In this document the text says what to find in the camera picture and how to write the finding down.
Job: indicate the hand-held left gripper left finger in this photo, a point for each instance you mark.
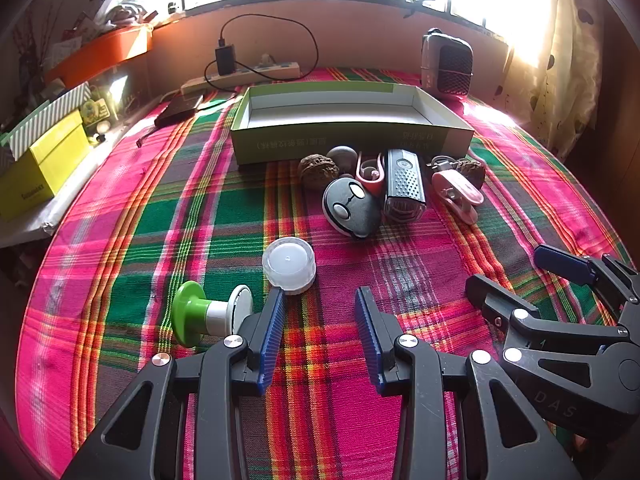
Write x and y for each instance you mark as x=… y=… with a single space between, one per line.
x=267 y=340

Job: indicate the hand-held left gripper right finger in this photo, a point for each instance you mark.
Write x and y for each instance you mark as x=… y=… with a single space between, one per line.
x=369 y=340

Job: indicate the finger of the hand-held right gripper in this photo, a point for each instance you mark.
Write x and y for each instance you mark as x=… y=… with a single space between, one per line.
x=495 y=300
x=560 y=262

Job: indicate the small clear plastic jar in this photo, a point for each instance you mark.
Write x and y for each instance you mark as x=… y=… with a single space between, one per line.
x=289 y=265

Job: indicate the green and white spool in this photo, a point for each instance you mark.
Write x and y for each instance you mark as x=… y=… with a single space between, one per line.
x=187 y=310

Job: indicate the pink clip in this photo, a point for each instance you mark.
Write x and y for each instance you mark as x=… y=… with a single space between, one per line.
x=457 y=187

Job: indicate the brown walnut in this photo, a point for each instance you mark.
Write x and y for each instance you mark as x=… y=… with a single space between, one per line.
x=315 y=170
x=474 y=170

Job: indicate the black oval remote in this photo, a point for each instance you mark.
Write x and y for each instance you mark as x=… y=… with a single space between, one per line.
x=350 y=205

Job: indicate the black bike light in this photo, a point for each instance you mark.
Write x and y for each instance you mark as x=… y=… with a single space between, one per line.
x=405 y=180

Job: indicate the pink ear hook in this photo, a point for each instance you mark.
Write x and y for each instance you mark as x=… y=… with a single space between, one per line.
x=360 y=167

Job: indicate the grey round knob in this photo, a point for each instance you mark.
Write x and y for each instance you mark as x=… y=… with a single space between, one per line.
x=342 y=156

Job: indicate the green cardboard box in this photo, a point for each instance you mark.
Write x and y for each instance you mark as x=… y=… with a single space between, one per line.
x=280 y=147

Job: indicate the plaid tablecloth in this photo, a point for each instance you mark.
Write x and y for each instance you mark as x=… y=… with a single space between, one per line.
x=150 y=240

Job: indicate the dotted cream curtain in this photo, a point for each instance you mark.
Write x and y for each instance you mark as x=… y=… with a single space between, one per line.
x=570 y=85

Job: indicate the grey mesh heater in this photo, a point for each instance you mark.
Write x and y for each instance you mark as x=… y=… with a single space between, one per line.
x=452 y=67

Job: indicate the black phone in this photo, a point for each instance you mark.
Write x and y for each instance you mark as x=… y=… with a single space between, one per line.
x=180 y=107

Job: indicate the white power strip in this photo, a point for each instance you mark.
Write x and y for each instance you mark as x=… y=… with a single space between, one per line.
x=270 y=71

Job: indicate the white plug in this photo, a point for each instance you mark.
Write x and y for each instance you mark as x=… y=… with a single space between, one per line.
x=267 y=60

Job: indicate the black charger adapter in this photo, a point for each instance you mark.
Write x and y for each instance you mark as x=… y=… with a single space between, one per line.
x=225 y=60

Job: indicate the green printed card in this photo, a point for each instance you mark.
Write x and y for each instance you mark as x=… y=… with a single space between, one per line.
x=95 y=110

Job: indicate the yellow striped gift box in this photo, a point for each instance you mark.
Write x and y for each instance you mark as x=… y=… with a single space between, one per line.
x=50 y=115

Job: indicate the orange planter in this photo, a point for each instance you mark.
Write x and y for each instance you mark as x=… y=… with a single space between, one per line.
x=100 y=55

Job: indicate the white crumpled bag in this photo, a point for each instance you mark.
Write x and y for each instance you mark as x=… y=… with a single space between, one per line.
x=117 y=5

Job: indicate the dried twigs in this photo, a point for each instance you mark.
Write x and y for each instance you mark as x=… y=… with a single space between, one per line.
x=27 y=45

